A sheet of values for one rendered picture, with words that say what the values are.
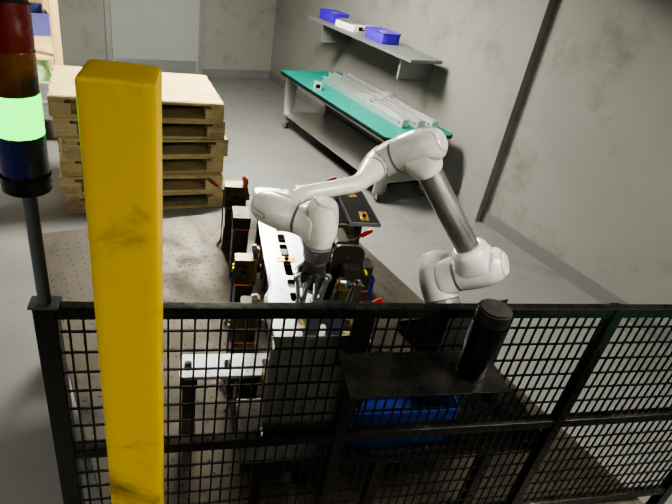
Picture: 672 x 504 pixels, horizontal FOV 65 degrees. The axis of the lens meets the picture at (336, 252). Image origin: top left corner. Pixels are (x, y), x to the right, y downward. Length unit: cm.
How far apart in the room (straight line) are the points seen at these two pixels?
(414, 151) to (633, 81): 285
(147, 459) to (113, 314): 37
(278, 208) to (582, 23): 365
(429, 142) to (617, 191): 286
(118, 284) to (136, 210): 14
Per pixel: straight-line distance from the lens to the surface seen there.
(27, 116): 90
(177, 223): 307
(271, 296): 203
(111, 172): 81
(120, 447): 117
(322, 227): 159
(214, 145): 457
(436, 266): 233
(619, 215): 467
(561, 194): 492
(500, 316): 111
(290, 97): 680
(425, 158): 199
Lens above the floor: 220
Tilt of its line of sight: 31 degrees down
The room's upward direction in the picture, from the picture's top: 11 degrees clockwise
